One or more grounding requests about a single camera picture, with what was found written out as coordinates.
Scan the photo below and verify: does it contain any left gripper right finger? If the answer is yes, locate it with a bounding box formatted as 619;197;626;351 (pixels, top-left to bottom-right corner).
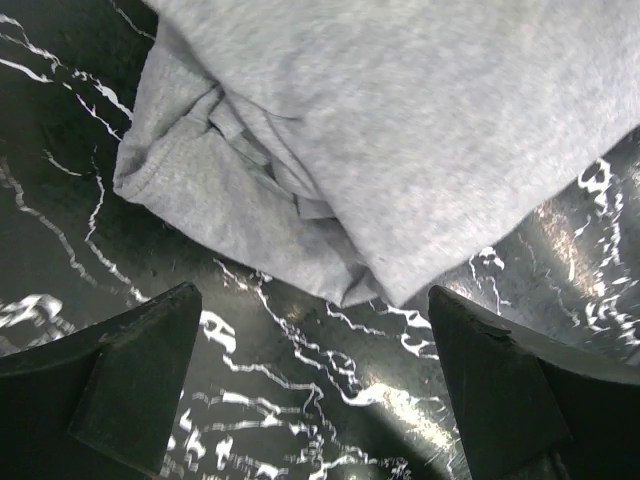
428;286;639;479

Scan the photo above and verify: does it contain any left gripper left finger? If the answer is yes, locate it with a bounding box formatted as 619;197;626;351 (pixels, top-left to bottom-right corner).
1;283;202;479

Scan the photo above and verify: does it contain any grey t shirt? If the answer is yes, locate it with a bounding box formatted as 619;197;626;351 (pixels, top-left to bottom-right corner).
113;1;639;306

